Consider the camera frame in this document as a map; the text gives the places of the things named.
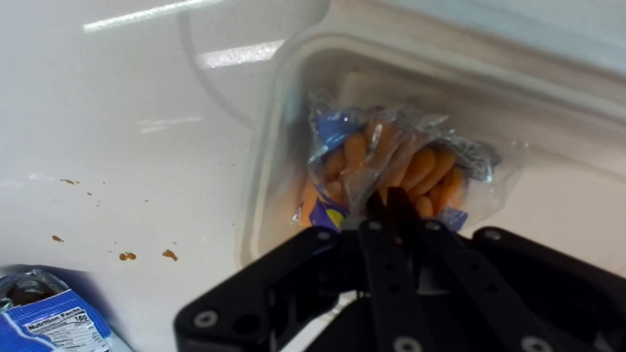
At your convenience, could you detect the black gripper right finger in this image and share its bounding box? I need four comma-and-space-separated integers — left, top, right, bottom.
388, 186, 626, 352

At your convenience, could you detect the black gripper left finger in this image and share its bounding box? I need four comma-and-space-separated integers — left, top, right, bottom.
172, 189, 427, 352

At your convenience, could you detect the beige clamshell takeout container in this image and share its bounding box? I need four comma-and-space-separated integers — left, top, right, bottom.
241, 0, 626, 276

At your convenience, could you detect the clear bag of baby carrots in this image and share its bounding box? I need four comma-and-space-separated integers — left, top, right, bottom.
298, 96, 505, 236

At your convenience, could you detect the blue snack bag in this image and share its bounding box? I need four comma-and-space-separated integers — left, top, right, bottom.
0, 264, 135, 352

